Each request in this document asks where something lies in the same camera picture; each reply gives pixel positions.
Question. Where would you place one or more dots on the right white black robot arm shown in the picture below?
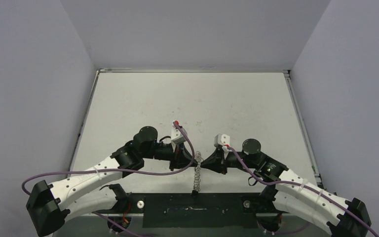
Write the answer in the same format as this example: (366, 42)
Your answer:
(291, 193)

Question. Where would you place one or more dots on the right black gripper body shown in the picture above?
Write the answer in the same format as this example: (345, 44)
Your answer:
(220, 159)

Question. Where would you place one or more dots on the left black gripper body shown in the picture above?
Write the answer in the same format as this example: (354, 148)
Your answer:
(177, 157)

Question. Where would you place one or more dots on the aluminium frame rail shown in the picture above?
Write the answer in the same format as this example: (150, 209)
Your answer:
(88, 212)

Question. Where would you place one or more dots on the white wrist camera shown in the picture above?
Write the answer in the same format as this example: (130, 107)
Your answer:
(177, 135)
(221, 141)

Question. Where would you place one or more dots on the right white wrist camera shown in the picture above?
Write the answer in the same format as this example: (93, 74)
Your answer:
(221, 141)

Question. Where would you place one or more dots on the key with black tag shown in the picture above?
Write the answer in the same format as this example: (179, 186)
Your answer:
(194, 193)

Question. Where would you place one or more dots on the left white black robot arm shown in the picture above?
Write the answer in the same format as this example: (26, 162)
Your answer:
(48, 203)

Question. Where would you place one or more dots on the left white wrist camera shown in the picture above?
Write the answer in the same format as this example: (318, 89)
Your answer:
(177, 135)

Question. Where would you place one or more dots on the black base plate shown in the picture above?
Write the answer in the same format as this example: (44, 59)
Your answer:
(206, 210)

